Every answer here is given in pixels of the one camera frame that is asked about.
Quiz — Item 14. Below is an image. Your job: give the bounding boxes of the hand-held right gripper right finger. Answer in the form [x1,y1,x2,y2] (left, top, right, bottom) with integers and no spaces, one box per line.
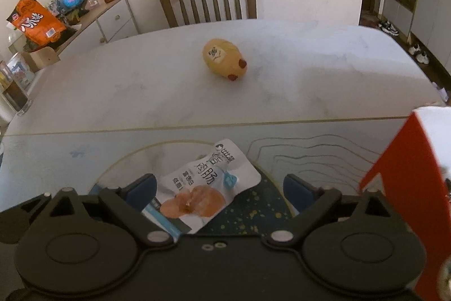
[266,173,406,248]

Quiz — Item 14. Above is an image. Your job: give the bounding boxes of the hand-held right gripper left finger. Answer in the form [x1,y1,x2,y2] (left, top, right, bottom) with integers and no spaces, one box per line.
[46,173,178,249]

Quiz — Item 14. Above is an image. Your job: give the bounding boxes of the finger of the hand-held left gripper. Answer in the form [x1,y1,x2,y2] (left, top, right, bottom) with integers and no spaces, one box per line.
[0,192,53,246]

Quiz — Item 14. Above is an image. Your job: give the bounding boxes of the blue snack packet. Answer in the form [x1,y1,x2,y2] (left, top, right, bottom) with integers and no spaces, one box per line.
[142,200,181,235]

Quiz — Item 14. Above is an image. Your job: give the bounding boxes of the white orange sausage packet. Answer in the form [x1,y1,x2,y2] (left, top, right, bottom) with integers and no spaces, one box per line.
[141,139,262,235]

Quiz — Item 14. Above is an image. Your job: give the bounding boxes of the red cardboard box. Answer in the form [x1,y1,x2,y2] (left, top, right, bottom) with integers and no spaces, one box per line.
[359,106,451,301]

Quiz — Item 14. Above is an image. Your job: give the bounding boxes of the white marble desktop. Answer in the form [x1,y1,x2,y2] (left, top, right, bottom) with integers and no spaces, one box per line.
[0,19,448,238]

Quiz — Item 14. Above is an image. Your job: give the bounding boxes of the dark round mat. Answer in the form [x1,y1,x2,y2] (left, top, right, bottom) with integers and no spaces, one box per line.
[88,142,294,238]

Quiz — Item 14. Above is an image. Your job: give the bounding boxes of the glass bottle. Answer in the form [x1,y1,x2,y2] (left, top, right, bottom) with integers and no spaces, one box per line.
[0,61,33,115]

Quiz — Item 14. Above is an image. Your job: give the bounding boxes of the yellow mouse toy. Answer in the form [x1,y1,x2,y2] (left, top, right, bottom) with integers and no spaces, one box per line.
[202,38,247,82]

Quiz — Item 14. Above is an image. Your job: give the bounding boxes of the beige cardboard piece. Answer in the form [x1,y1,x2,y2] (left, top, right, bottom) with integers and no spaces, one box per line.
[22,46,61,73]

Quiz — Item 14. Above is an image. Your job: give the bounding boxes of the white wooden sideboard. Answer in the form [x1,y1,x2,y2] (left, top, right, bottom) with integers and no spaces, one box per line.
[7,0,140,63]

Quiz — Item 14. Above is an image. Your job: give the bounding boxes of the white sneakers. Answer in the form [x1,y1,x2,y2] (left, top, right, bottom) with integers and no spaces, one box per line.
[408,43,429,64]

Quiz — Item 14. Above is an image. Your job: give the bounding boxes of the black sneakers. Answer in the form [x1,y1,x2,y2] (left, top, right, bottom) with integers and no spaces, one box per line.
[378,20,399,36]

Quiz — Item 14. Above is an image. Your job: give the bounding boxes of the orange snack bag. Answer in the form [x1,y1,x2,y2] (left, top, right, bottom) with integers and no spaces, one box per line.
[7,0,68,48]

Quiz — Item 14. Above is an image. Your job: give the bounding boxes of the grey cabinet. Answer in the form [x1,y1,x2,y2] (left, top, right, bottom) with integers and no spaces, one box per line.
[382,0,451,78]

